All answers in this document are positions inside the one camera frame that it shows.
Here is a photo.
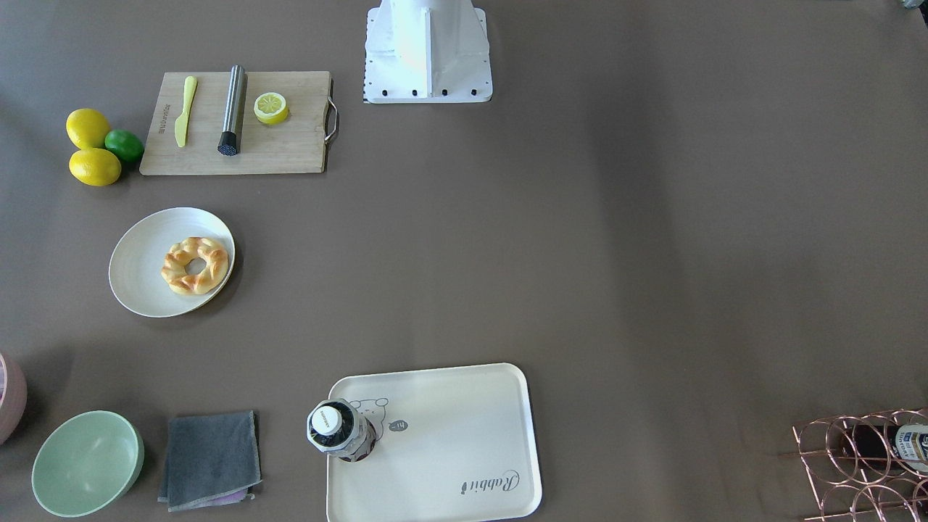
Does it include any white round plate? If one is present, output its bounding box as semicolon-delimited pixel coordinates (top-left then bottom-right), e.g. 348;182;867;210
109;207;236;318

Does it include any cream serving tray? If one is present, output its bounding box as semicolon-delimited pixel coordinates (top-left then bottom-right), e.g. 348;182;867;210
327;362;543;521

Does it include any braided glazed donut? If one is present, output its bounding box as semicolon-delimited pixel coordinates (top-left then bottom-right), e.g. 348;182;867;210
160;236;230;295

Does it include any wooden cutting board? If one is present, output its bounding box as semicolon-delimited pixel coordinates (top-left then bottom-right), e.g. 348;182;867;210
139;70;332;176

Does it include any dark tea bottle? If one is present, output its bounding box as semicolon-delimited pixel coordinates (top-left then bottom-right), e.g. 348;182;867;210
306;399;376;463

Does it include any half lemon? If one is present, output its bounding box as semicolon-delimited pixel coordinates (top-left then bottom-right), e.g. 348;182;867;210
253;92;289;125

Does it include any steel cylinder grinder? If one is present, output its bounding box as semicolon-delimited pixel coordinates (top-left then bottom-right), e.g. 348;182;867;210
217;64;247;157

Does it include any yellow plastic knife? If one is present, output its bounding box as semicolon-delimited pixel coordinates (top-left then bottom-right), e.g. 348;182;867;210
173;75;198;148

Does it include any grey folded cloth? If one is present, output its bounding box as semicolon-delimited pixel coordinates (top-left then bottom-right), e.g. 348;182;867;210
158;410;262;512

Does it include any green lime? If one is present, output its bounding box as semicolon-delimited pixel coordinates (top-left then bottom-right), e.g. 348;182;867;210
104;129;145;163

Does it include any yellow lemon lower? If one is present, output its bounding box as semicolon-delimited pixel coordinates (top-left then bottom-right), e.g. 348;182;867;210
69;148;122;187

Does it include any yellow lemon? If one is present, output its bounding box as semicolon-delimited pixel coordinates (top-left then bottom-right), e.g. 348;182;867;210
65;108;112;149
69;148;122;187

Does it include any yellow lemon upper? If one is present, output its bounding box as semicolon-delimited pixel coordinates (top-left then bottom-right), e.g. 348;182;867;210
65;108;112;149

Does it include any green bowl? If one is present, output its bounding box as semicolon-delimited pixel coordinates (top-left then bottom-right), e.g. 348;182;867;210
32;410;144;518

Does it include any pink bowl with ice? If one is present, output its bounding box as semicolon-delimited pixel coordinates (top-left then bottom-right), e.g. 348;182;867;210
1;352;28;444

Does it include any bottle in rack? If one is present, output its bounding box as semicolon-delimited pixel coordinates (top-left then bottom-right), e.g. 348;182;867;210
839;423;927;478

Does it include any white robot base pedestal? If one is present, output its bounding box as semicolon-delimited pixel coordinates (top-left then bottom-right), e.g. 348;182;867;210
362;1;493;104

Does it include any copper wire bottle rack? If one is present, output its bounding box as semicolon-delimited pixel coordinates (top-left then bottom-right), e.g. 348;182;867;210
792;407;927;521

